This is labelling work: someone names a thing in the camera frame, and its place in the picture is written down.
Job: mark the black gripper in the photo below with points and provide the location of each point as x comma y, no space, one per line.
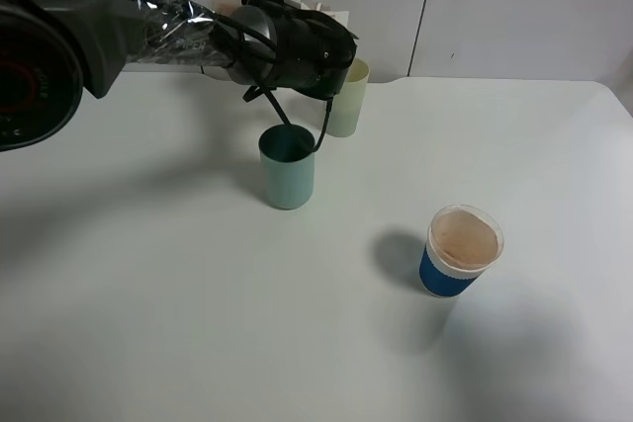
313,53

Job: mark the teal green plastic cup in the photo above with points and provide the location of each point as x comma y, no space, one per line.
288,161

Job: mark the pink label drink bottle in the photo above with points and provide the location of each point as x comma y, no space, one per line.
226,8

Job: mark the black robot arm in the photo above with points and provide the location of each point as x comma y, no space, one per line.
54,51

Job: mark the pale yellow plastic cup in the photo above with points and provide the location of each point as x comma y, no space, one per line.
347,104

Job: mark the blue sleeve paper cup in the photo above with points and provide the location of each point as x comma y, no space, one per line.
461,243

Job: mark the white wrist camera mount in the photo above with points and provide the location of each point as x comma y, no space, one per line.
341,17

